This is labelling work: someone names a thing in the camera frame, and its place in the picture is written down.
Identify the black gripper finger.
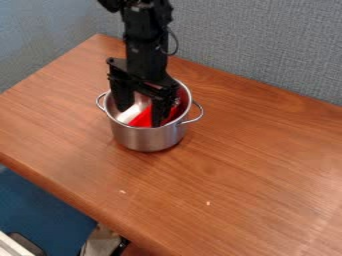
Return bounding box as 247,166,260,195
151,96,177,127
109,79,135,112

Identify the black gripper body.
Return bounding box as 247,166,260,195
106,34,179,98

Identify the red plastic block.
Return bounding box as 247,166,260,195
128,98,180,128

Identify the stainless steel pot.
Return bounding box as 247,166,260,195
94,80,204,152

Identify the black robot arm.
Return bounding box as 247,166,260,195
97,0,179,127

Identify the white object bottom left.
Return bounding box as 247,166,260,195
0,231,26,256

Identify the grey cloth under table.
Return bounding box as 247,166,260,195
80,224,121,256

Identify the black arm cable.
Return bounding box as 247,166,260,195
157,25,179,56

